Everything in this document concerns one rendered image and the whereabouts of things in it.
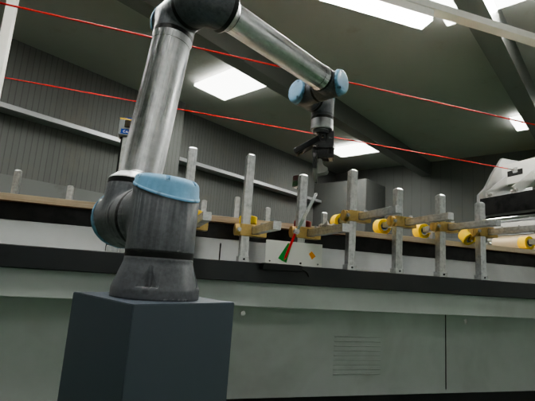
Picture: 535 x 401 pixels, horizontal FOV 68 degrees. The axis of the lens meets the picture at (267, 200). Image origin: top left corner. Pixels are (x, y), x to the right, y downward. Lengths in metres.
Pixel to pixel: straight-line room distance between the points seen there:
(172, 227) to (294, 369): 1.30
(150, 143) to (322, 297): 1.06
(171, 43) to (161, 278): 0.67
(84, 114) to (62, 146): 0.60
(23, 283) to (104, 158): 4.87
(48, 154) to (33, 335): 4.43
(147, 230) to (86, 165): 5.45
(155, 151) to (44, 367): 1.11
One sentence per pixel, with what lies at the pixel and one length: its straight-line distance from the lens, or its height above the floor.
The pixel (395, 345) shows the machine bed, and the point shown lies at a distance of 2.27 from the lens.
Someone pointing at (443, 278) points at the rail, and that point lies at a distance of 2.11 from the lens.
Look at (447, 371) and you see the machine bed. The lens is 2.49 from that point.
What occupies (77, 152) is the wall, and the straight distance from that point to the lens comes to 6.28.
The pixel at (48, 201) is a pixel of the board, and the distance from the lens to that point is 1.83.
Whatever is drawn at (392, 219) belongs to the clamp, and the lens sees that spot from 1.97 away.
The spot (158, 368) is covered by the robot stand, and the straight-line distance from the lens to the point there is 0.82.
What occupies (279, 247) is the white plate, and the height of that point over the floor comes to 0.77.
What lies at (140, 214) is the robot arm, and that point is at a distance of 0.88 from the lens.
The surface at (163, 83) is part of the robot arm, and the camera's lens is 1.15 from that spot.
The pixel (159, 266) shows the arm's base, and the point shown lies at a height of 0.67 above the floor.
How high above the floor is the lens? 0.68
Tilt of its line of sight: 10 degrees up
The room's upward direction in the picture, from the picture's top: 4 degrees clockwise
